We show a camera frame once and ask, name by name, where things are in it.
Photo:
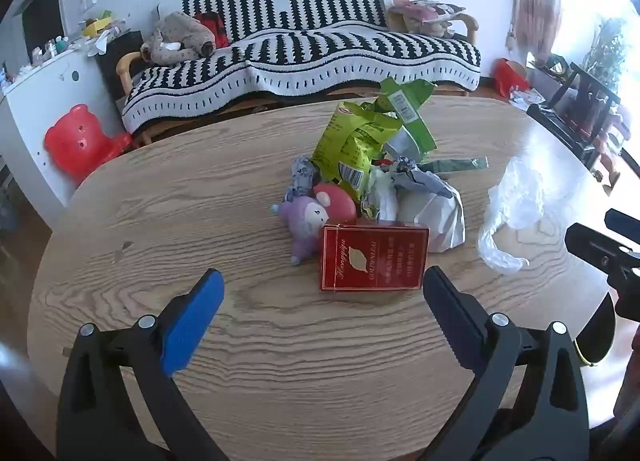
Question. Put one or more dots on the red cigarette box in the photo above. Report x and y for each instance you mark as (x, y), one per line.
(372, 258)

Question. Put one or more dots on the wooden sofa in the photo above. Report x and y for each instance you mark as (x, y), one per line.
(127, 66)

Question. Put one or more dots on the black board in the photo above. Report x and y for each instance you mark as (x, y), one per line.
(112, 48)

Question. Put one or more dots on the green potted plant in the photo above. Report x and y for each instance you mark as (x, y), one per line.
(607, 51)

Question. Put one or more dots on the small bottles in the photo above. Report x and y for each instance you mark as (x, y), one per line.
(50, 48)

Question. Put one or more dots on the clear plastic bag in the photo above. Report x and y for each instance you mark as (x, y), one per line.
(517, 201)

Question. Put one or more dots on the green wrapper strip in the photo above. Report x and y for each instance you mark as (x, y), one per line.
(457, 165)

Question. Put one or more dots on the purple plush toy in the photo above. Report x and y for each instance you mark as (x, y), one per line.
(302, 223)

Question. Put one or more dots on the scattered papers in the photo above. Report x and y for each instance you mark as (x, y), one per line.
(522, 100)

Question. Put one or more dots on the blue silver wrapper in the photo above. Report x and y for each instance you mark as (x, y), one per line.
(435, 211)

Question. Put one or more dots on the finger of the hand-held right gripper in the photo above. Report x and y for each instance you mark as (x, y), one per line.
(622, 226)
(590, 246)

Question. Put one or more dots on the red bear plastic chair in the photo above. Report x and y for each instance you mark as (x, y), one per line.
(80, 141)

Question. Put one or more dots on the white tissue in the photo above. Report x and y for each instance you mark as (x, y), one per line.
(381, 193)

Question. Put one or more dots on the red black cloth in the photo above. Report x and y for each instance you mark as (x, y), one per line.
(214, 28)

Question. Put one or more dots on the brown plush bear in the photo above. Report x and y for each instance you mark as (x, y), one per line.
(177, 41)

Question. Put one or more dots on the black wooden chair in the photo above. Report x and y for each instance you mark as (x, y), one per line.
(575, 111)

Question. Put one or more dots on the red bucket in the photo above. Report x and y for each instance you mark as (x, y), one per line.
(510, 76)

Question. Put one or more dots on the white cabinet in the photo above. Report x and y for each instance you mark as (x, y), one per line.
(45, 96)

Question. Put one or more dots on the small grey blue wrapper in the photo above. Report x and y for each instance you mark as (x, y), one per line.
(302, 176)

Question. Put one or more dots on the black bin with gold rim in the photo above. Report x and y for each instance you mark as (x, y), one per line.
(597, 336)

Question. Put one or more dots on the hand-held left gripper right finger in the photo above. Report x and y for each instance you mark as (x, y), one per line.
(452, 311)

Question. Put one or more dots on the pink round toy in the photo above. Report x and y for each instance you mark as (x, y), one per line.
(337, 201)

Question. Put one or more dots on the green snack bag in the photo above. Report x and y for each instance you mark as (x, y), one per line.
(360, 136)

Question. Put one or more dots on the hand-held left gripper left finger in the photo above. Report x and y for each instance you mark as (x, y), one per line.
(195, 321)

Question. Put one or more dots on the yellow box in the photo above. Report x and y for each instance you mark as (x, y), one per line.
(96, 27)

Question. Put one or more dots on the pink printed cushion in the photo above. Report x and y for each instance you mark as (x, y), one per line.
(425, 11)

